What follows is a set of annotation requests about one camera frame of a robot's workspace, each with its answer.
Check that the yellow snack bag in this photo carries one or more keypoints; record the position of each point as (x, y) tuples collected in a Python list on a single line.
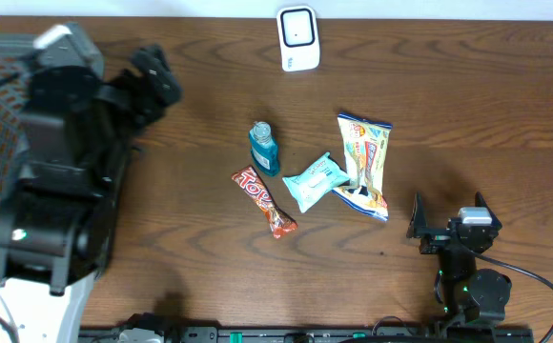
[(365, 144)]

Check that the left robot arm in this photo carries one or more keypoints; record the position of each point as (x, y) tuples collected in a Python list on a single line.
[(58, 217)]

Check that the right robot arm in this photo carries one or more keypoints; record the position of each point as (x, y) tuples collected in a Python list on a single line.
[(473, 298)]

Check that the light blue wet wipes pack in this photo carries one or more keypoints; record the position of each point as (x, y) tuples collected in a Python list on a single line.
[(318, 179)]

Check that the red Top chocolate bar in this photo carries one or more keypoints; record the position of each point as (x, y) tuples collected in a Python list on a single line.
[(280, 223)]

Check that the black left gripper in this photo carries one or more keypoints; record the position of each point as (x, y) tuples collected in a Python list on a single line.
[(157, 90)]

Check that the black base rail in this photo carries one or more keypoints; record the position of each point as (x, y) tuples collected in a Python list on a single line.
[(309, 335)]

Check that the blue mouthwash bottle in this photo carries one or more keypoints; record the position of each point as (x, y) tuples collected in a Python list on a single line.
[(264, 148)]

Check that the white barcode scanner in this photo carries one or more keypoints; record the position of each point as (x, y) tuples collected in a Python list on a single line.
[(298, 38)]

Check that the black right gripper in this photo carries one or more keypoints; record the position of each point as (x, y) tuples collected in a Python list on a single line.
[(437, 237)]

